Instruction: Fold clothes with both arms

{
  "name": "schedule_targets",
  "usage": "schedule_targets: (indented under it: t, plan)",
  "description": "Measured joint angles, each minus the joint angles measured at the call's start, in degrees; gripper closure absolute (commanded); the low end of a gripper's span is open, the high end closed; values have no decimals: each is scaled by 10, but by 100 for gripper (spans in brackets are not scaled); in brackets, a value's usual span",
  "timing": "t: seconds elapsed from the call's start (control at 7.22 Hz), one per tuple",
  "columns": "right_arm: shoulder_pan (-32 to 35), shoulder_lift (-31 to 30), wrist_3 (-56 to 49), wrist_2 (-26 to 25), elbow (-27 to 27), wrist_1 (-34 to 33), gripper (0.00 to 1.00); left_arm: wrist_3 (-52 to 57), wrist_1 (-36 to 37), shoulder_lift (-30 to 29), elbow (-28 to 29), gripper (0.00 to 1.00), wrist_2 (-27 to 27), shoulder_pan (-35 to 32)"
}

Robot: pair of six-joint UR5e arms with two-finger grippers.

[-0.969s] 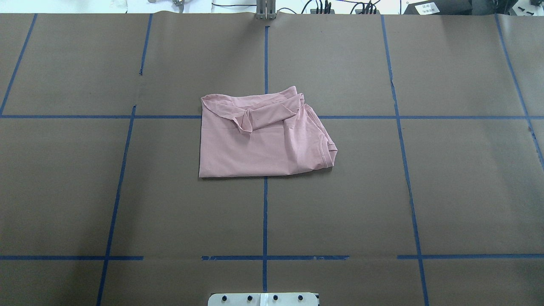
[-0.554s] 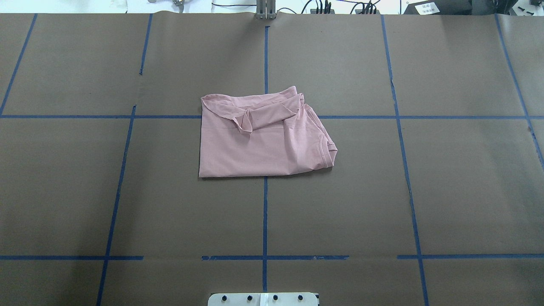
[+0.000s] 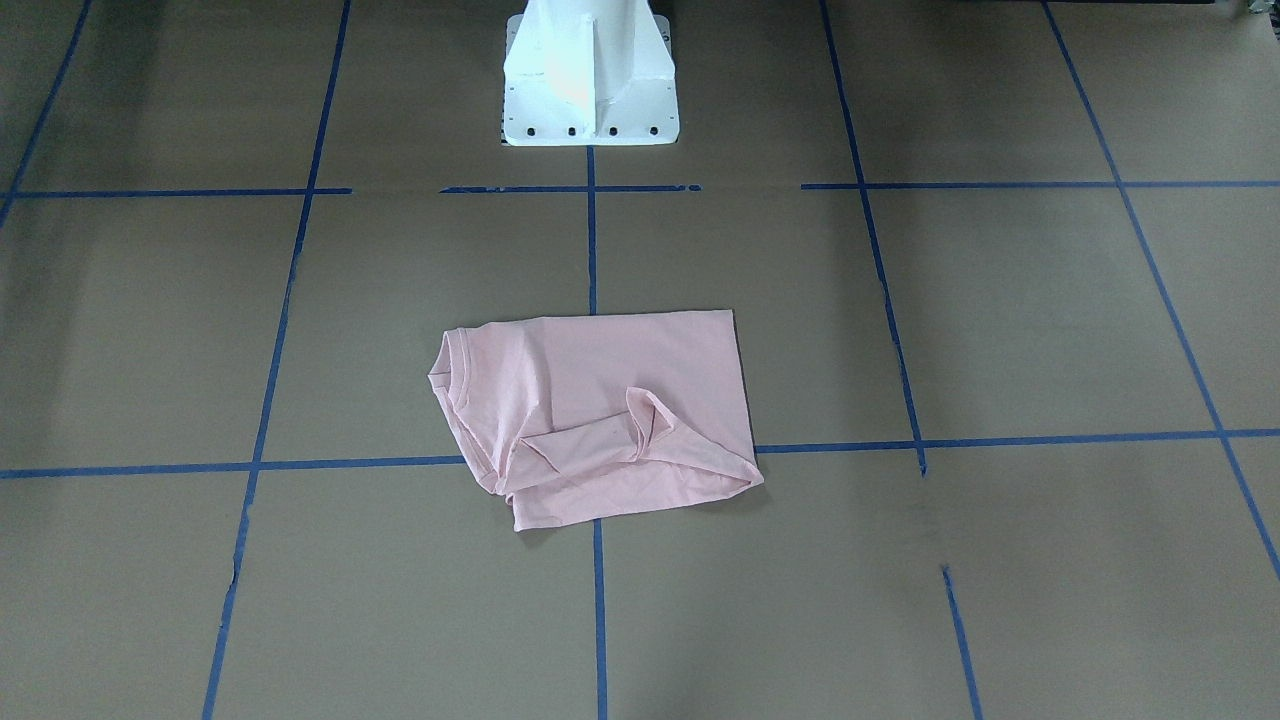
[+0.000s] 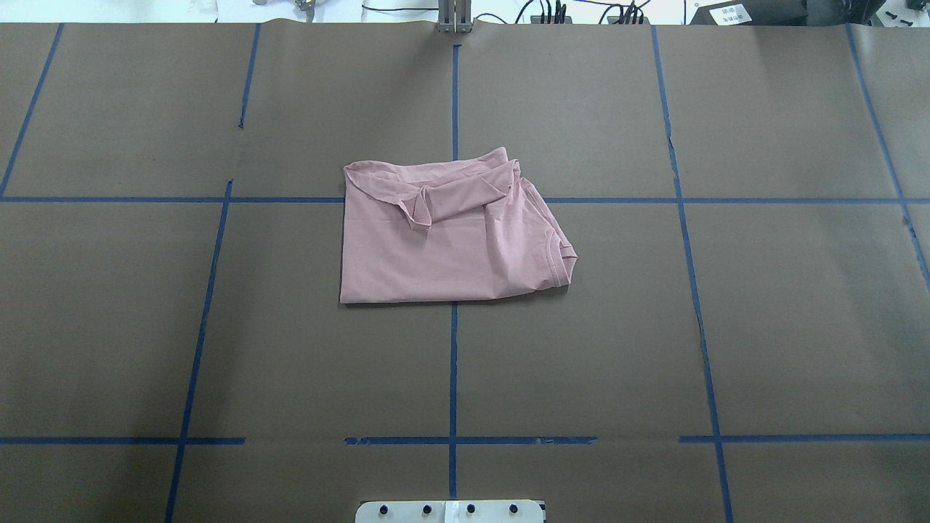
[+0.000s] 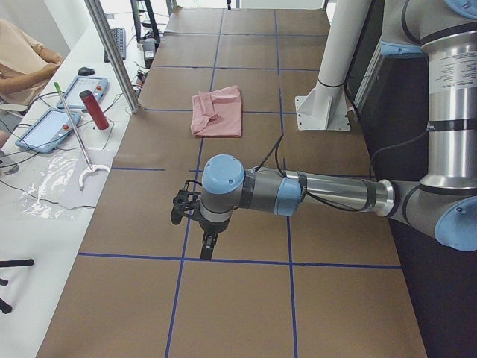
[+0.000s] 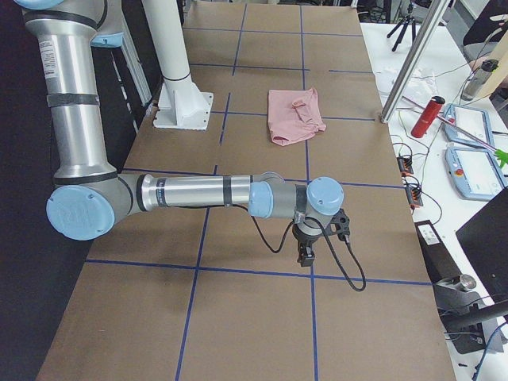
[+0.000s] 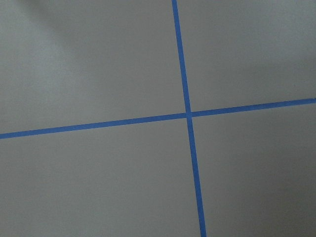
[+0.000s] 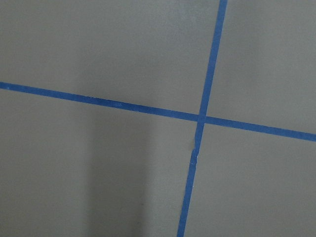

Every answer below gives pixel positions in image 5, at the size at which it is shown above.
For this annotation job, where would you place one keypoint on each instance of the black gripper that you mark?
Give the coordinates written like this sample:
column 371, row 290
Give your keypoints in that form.
column 210, row 228

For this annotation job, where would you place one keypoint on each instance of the pink t-shirt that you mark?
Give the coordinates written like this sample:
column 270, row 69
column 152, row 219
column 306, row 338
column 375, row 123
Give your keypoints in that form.
column 217, row 113

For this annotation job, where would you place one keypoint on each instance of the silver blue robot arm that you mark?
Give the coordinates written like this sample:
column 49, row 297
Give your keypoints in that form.
column 442, row 204

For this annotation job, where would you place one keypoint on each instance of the reacher grabber stick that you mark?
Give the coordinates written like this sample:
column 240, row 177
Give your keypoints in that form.
column 91, row 167

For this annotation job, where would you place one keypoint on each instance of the clear plastic bag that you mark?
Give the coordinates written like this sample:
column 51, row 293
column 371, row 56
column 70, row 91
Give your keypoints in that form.
column 54, row 192

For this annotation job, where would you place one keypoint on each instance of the red cylindrical bottle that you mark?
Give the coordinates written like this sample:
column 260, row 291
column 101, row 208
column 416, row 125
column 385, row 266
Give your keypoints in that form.
column 93, row 108

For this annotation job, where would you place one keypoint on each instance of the near teach pendant tablet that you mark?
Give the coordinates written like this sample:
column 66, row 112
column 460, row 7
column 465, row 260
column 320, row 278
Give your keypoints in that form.
column 47, row 132

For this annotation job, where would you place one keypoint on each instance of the black power adapter box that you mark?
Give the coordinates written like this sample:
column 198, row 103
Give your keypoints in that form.
column 149, row 51

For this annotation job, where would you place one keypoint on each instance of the black computer mouse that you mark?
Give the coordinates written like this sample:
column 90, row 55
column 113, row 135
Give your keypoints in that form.
column 86, row 71

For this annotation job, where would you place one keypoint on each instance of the black keyboard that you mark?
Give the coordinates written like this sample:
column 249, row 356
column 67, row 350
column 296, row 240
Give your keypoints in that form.
column 119, row 37

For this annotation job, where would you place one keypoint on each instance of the seated person beige shirt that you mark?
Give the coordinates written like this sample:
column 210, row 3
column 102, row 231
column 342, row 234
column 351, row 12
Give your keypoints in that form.
column 26, row 65

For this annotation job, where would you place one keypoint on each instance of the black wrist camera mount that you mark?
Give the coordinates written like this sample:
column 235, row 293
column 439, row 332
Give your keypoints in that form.
column 186, row 204

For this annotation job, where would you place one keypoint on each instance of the black camera tripod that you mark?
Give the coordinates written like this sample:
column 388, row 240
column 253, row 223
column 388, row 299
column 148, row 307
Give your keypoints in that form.
column 5, row 306

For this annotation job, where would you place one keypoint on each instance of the aluminium frame post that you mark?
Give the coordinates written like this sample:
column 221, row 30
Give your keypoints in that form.
column 102, row 27

